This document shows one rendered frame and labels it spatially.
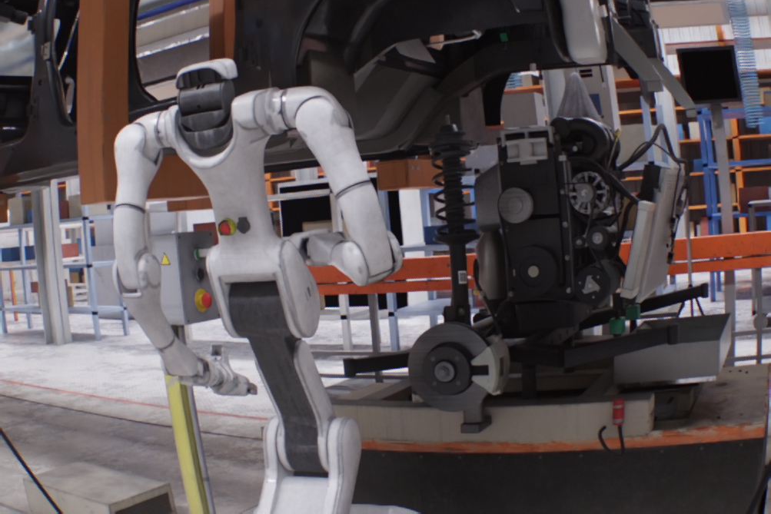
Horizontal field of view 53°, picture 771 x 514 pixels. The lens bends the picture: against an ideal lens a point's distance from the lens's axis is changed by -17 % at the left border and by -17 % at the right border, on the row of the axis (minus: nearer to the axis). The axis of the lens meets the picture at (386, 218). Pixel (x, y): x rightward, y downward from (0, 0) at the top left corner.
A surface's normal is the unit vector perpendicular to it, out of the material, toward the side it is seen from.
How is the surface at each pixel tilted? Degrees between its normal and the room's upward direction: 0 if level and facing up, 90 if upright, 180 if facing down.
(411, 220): 90
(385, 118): 133
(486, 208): 90
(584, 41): 99
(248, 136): 103
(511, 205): 90
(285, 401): 121
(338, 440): 68
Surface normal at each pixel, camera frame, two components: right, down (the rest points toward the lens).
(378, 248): 0.44, 0.29
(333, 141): 0.02, 0.15
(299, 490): -0.24, -0.74
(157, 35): -0.45, 0.04
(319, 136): -0.22, 0.22
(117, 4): 0.89, -0.07
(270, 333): -0.20, 0.55
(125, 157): -0.26, -0.10
